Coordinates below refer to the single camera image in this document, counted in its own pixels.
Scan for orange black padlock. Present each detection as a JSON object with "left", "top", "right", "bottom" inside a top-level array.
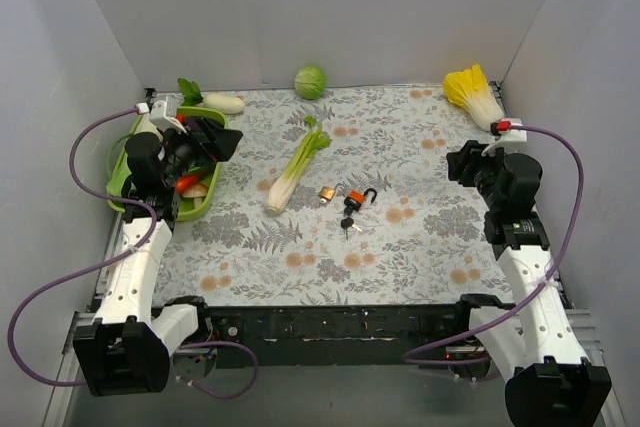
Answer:
[{"left": 344, "top": 188, "right": 378, "bottom": 216}]

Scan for brass padlock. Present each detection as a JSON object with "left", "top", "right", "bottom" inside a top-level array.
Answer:
[{"left": 318, "top": 182, "right": 345, "bottom": 205}]

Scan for black head keys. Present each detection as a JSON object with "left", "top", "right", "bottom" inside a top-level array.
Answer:
[{"left": 340, "top": 216, "right": 363, "bottom": 238}]

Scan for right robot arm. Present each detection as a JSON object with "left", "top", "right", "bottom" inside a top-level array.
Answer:
[{"left": 446, "top": 140, "right": 612, "bottom": 426}]

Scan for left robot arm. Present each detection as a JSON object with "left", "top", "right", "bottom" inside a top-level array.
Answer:
[{"left": 73, "top": 116, "right": 243, "bottom": 397}]

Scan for white cucumber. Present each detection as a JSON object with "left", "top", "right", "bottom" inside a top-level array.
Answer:
[{"left": 203, "top": 93, "right": 245, "bottom": 115}]

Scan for red pepper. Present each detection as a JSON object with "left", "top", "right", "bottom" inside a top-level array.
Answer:
[{"left": 176, "top": 172, "right": 205, "bottom": 195}]

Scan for long green white cabbage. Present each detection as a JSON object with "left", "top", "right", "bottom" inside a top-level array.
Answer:
[{"left": 106, "top": 114, "right": 159, "bottom": 197}]

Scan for green leafy herb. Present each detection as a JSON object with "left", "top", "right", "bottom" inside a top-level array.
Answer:
[{"left": 177, "top": 78, "right": 203, "bottom": 107}]

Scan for brown mushroom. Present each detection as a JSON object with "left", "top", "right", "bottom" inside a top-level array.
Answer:
[{"left": 181, "top": 183, "right": 209, "bottom": 198}]

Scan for green plastic basket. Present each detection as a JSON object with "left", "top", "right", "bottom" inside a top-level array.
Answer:
[{"left": 107, "top": 106, "right": 229, "bottom": 222}]

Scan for yellow napa cabbage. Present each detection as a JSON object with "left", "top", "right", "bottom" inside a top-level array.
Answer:
[{"left": 443, "top": 64, "right": 505, "bottom": 132}]

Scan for celery stalk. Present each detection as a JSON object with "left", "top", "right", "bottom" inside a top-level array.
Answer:
[{"left": 265, "top": 116, "right": 331, "bottom": 216}]

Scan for round green cabbage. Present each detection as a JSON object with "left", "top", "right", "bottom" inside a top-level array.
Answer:
[{"left": 294, "top": 65, "right": 327, "bottom": 100}]

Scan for floral table mat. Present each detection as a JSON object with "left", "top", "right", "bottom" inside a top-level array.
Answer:
[{"left": 153, "top": 85, "right": 512, "bottom": 306}]

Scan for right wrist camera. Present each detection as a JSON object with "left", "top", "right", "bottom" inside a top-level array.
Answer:
[{"left": 482, "top": 118, "right": 527, "bottom": 156}]

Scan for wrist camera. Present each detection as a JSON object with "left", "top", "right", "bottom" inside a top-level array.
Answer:
[
  {"left": 149, "top": 97, "right": 187, "bottom": 133},
  {"left": 482, "top": 118, "right": 527, "bottom": 156}
]

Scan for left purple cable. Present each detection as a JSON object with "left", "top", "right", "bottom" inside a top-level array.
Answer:
[{"left": 6, "top": 105, "right": 260, "bottom": 401}]

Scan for purple cable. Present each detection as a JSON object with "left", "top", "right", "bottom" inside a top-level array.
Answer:
[
  {"left": 402, "top": 125, "right": 585, "bottom": 383},
  {"left": 6, "top": 105, "right": 260, "bottom": 401}
]

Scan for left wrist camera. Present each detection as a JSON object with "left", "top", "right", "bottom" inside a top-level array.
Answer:
[{"left": 149, "top": 97, "right": 187, "bottom": 133}]

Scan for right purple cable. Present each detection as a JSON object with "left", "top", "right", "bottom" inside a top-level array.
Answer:
[{"left": 402, "top": 125, "right": 585, "bottom": 383}]

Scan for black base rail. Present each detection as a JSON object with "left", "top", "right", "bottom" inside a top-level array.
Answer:
[{"left": 203, "top": 304, "right": 462, "bottom": 367}]

